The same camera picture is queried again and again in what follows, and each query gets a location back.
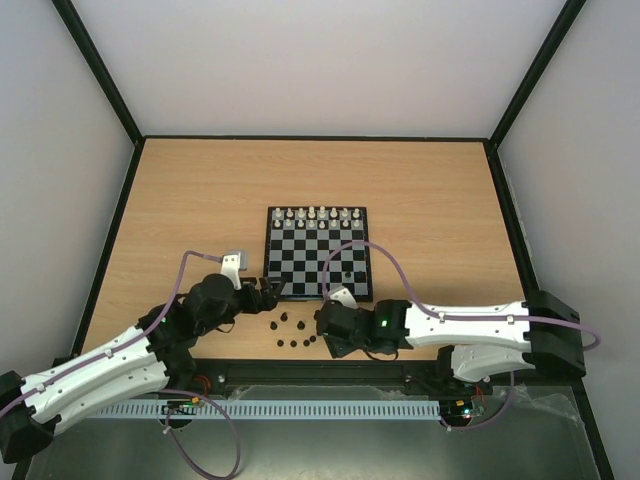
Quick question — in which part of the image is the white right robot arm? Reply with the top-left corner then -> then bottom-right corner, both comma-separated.
314,289 -> 586,392

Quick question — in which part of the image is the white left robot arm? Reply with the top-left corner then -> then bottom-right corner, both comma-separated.
1,274 -> 286,464

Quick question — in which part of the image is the black and silver chessboard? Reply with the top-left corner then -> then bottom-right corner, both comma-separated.
263,205 -> 373,301

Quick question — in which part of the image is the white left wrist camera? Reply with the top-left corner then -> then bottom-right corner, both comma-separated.
220,250 -> 248,290

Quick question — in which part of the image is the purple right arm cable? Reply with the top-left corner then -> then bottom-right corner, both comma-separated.
321,240 -> 602,434

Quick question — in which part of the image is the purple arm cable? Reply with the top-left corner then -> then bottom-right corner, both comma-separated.
321,240 -> 602,434
0,249 -> 246,479

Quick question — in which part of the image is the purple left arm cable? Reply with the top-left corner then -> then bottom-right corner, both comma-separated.
0,249 -> 246,479

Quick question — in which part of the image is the black aluminium front rail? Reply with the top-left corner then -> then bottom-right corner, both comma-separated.
189,357 -> 581,401

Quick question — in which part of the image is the light blue cable duct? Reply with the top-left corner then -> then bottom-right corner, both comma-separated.
91,399 -> 441,421

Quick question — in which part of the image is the black frame post rear left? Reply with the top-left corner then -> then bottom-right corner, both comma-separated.
51,0 -> 144,147

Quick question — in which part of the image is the black frame post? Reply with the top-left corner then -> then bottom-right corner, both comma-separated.
51,0 -> 144,147
489,0 -> 587,149

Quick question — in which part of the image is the black frame post rear right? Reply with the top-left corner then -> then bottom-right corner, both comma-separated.
489,0 -> 587,149

